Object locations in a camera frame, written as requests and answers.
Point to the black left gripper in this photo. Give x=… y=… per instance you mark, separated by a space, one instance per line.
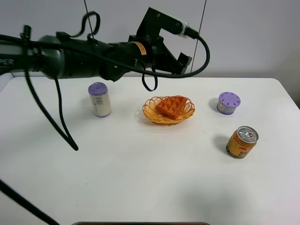
x=156 y=55

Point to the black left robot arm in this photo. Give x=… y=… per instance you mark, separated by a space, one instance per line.
x=65 y=58

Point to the purple lid air freshener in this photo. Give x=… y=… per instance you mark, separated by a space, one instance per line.
x=228 y=102

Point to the purple white cylindrical canister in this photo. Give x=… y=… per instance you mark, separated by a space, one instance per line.
x=99 y=95

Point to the orange waffle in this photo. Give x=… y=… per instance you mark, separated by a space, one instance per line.
x=171 y=106

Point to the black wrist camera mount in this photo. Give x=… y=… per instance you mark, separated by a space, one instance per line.
x=154 y=21

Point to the gold Red Bull can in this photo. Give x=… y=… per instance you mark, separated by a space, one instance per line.
x=242 y=141

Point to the orange woven plastic basket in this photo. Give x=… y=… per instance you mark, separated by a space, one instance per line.
x=150 y=112

